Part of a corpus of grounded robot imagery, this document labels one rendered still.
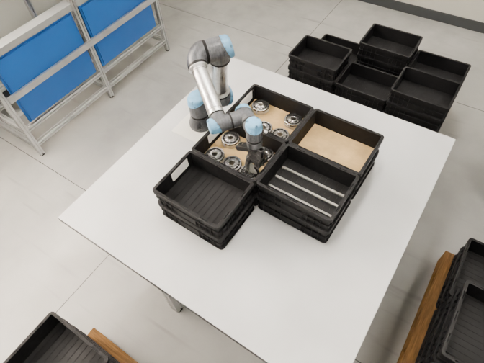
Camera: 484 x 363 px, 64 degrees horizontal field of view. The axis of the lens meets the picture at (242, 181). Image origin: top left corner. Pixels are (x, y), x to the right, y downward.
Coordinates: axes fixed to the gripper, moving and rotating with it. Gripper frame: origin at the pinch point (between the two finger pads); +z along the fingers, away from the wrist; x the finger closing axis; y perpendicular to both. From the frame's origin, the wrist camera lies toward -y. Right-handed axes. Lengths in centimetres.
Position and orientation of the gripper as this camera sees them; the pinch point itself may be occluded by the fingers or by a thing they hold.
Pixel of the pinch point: (253, 168)
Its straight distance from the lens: 198.6
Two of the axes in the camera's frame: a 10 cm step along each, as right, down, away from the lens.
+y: 7.6, 5.0, -4.1
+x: 6.5, -6.4, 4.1
